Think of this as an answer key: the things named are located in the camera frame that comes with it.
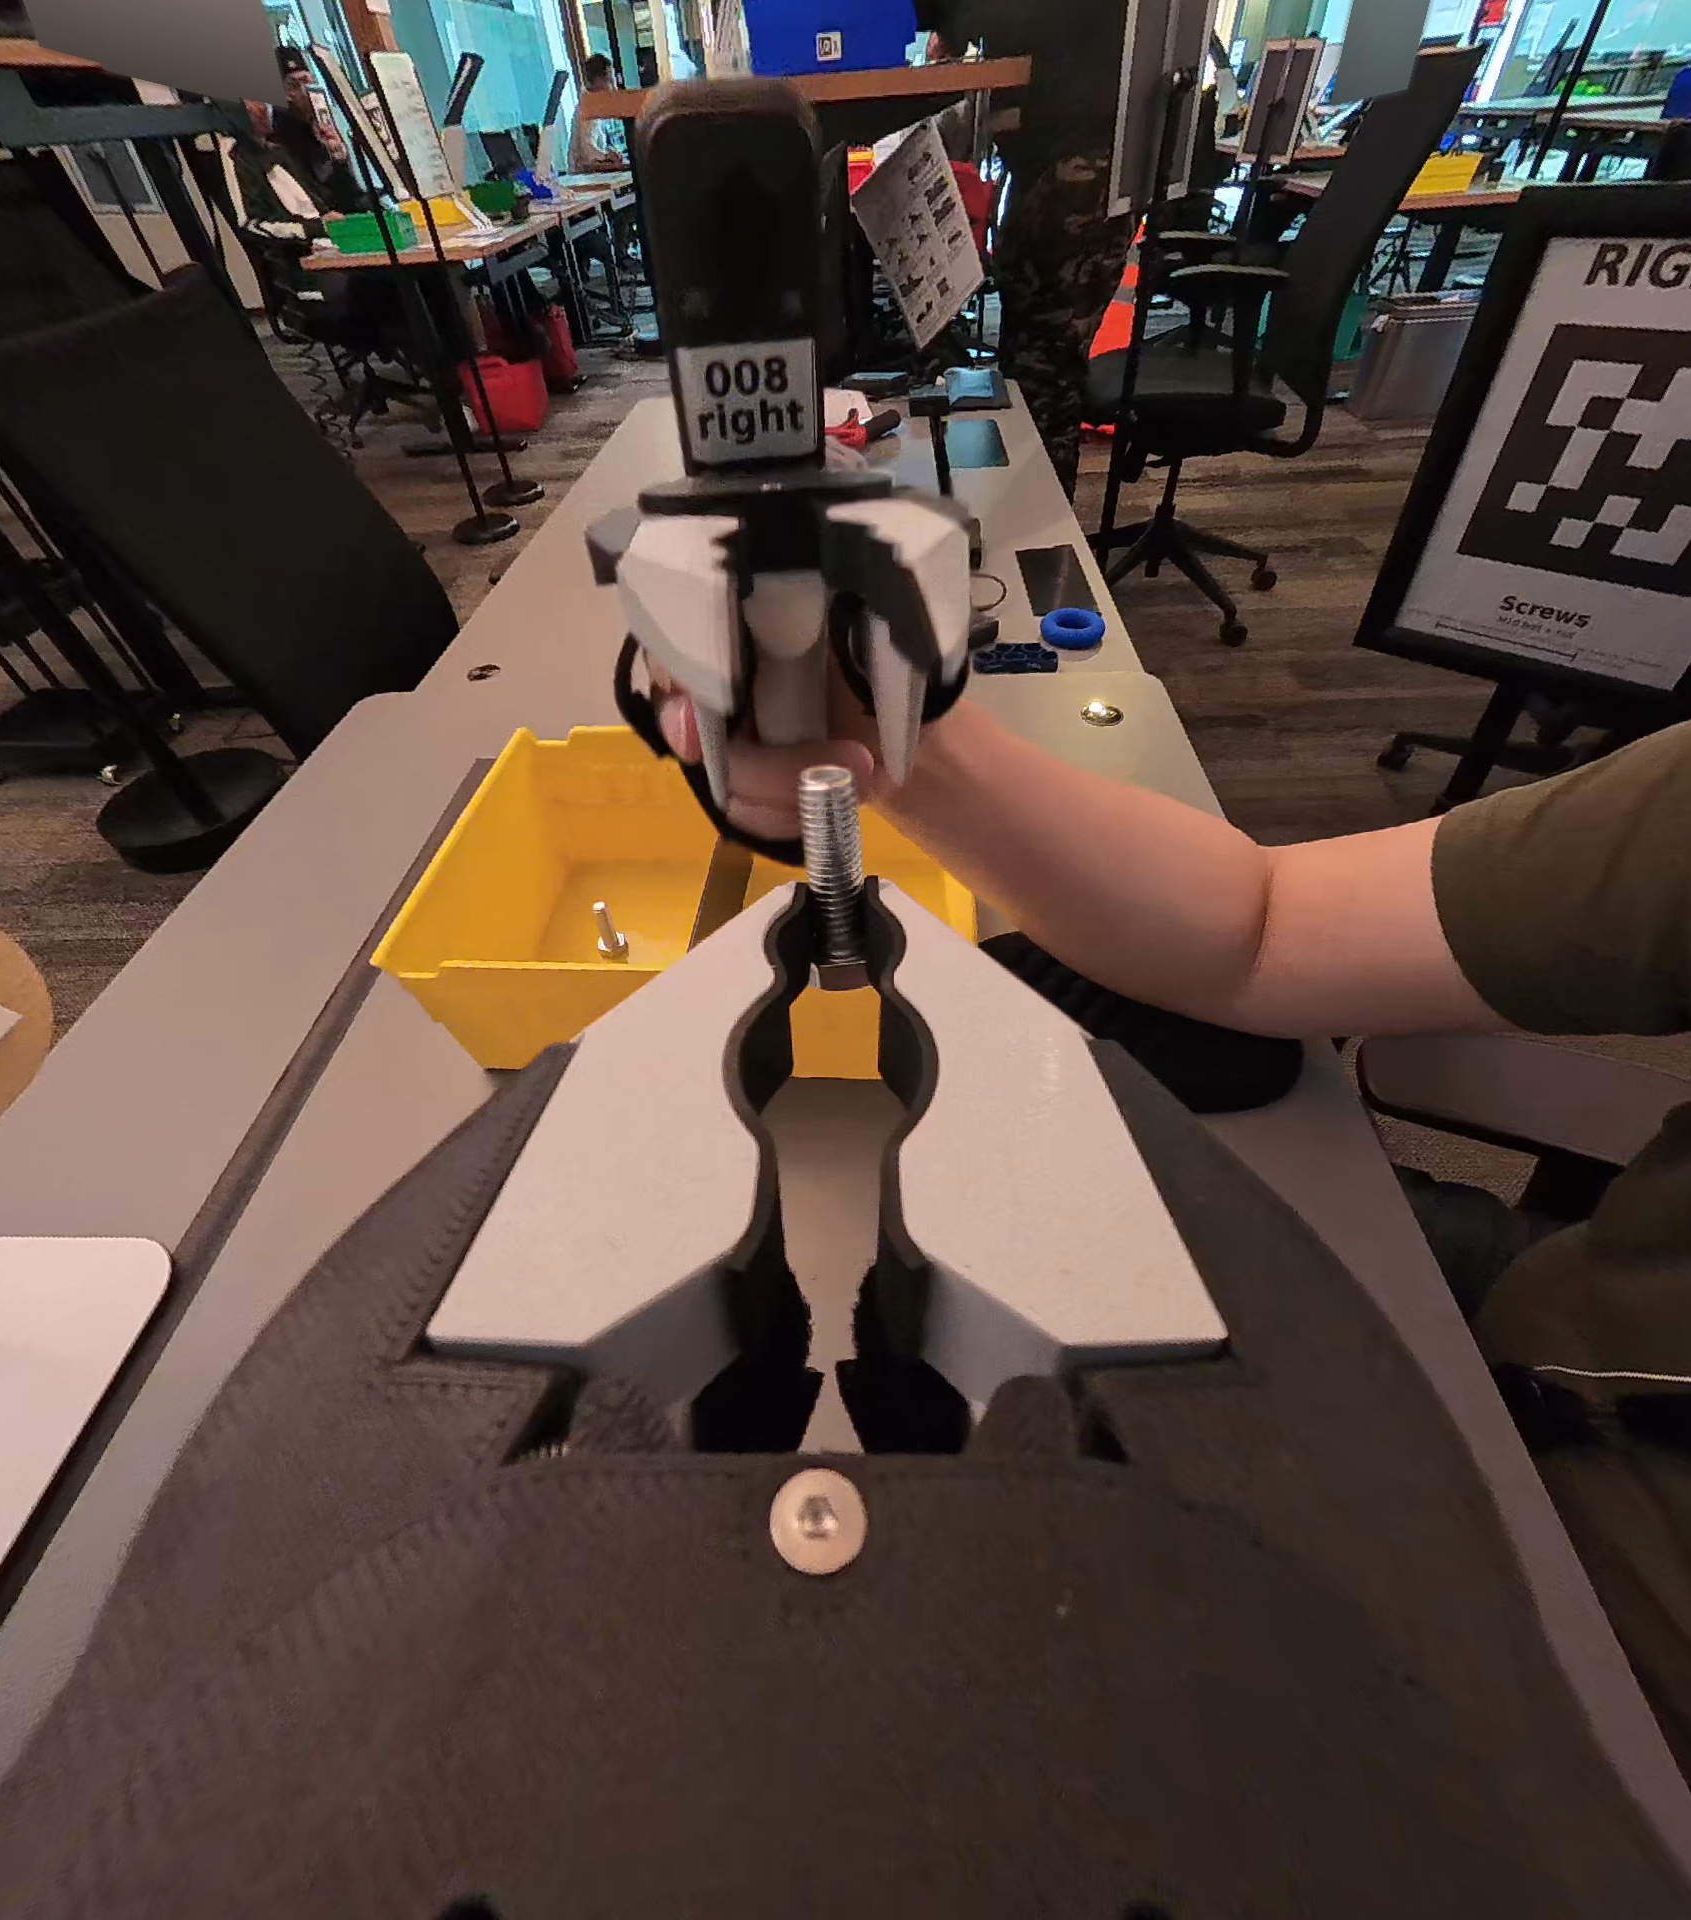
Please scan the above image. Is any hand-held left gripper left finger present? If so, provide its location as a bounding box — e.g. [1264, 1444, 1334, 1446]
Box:
[426, 883, 806, 1450]

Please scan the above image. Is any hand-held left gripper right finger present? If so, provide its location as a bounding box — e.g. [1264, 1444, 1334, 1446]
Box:
[858, 883, 1230, 1454]

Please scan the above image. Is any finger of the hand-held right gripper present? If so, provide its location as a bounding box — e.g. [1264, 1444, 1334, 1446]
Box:
[614, 514, 752, 809]
[834, 494, 978, 786]

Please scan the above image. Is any yellow plastic bin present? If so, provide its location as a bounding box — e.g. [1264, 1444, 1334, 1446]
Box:
[372, 724, 980, 1074]

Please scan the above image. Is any person's right hand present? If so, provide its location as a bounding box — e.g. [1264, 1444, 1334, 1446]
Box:
[642, 661, 970, 864]

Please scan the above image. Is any black textured pad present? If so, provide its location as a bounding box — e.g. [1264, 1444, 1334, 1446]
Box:
[978, 933, 1304, 1117]

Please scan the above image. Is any tilted printed sheet board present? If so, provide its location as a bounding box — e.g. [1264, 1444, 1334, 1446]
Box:
[852, 121, 990, 351]

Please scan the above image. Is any blue plastic bin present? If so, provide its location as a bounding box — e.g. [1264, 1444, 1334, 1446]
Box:
[744, 0, 922, 79]

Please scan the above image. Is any wooden standing desk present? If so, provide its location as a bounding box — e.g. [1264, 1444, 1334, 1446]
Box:
[578, 56, 1034, 123]

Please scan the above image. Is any red tote bag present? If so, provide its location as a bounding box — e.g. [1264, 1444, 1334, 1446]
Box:
[460, 352, 550, 439]

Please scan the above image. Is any grey chair armrest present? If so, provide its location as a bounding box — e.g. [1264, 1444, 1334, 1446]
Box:
[1356, 1033, 1691, 1202]

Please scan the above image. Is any black mesh office chair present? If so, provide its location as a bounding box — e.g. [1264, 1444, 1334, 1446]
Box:
[0, 267, 460, 760]

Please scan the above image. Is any grey waste bin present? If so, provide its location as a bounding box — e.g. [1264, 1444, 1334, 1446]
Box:
[1348, 293, 1478, 422]

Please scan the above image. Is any black round base stand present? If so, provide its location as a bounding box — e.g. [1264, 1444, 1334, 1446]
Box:
[0, 375, 290, 876]

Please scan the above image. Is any black sign stand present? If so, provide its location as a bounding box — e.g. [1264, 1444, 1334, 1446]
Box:
[1378, 674, 1590, 820]

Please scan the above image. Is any black framed marker sign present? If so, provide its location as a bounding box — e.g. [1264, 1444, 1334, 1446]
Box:
[1356, 180, 1691, 708]

